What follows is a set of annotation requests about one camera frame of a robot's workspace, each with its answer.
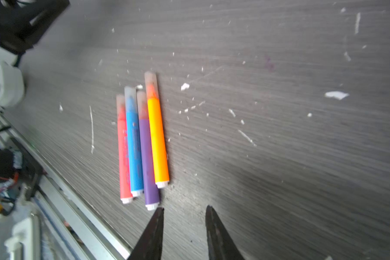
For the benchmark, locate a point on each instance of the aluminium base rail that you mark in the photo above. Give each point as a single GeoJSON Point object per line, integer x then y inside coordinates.
{"type": "Point", "coordinates": [81, 230]}

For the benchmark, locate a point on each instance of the white timer clock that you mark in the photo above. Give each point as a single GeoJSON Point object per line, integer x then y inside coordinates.
{"type": "Point", "coordinates": [12, 87]}

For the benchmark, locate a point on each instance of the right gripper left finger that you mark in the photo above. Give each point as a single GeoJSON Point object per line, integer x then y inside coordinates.
{"type": "Point", "coordinates": [150, 244]}

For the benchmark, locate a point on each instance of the blue marker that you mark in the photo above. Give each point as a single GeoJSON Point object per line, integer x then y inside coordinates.
{"type": "Point", "coordinates": [133, 142]}

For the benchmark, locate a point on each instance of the orange marker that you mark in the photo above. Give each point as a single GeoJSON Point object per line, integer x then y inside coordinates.
{"type": "Point", "coordinates": [159, 154]}

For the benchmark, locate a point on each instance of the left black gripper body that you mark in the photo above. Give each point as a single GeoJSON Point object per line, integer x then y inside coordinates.
{"type": "Point", "coordinates": [21, 27]}

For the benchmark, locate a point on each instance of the purple marker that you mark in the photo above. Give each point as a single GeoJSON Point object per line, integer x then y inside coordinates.
{"type": "Point", "coordinates": [151, 191]}

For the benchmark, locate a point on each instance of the red pink marker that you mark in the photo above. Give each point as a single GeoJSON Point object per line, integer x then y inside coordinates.
{"type": "Point", "coordinates": [124, 172]}

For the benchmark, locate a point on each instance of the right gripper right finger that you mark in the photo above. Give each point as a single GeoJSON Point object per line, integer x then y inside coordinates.
{"type": "Point", "coordinates": [220, 244]}

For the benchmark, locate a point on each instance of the white clamp device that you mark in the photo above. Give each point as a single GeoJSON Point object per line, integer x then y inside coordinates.
{"type": "Point", "coordinates": [25, 240]}

